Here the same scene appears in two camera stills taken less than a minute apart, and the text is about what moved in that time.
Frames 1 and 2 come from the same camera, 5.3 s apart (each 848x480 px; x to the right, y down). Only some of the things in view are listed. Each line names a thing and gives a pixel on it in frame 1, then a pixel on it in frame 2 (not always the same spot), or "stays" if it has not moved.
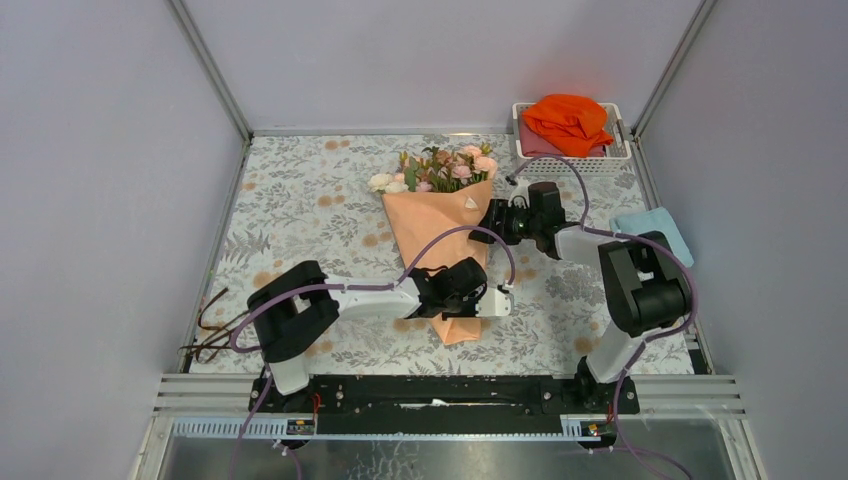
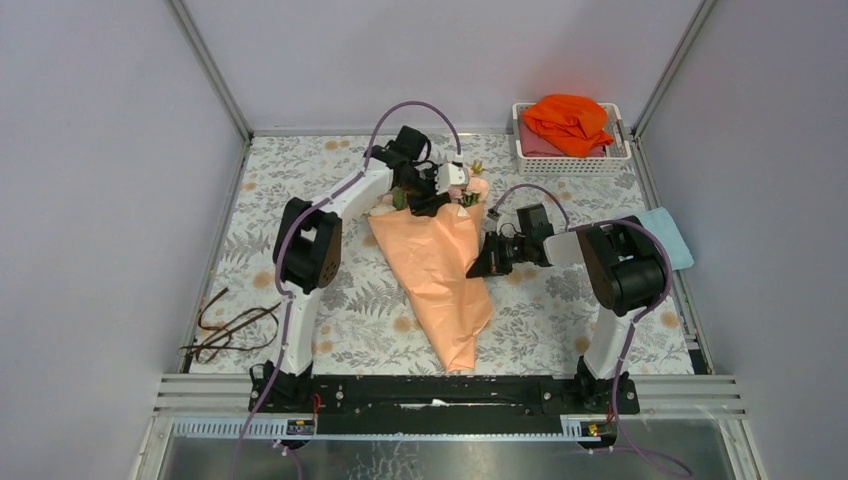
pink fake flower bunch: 443,172 → 390,203
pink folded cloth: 532,146 stays
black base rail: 443,404 stays
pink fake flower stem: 480,161 → 474,188
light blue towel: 654,220 stays
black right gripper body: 515,223 → 503,252
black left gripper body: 461,307 → 420,186
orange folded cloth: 575,124 stays
